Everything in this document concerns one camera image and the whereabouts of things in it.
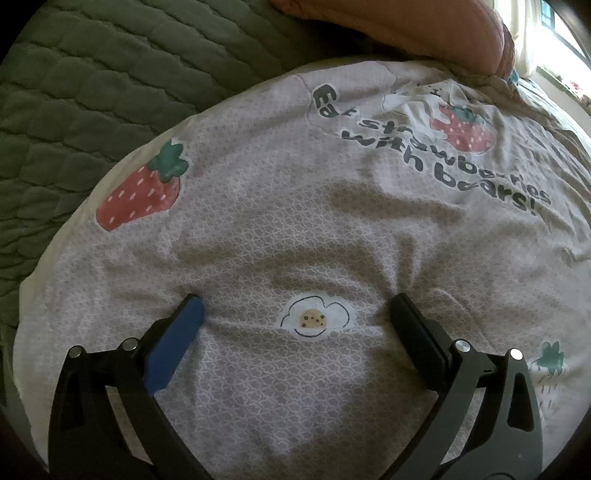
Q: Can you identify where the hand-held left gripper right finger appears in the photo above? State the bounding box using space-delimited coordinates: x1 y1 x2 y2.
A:
390 293 544 480

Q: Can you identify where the window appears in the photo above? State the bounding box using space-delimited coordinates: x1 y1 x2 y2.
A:
538 0 591 63

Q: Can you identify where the green windowsill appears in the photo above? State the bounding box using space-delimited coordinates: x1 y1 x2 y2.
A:
536 65 591 108

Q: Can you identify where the green quilted headboard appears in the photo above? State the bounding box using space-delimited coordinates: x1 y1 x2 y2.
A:
0 0 416 333

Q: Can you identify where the white curtain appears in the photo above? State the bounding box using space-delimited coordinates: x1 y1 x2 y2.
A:
496 0 555 77

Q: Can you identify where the small floral cloth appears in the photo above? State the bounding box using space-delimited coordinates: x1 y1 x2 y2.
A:
560 78 591 100

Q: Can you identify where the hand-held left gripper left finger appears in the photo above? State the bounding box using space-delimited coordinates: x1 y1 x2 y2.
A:
48 293 215 480

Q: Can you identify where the strawberry printed bed sheet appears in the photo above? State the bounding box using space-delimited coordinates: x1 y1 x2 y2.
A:
11 58 591 480

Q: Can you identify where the pink pillow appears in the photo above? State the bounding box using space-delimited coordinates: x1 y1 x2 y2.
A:
269 0 517 83

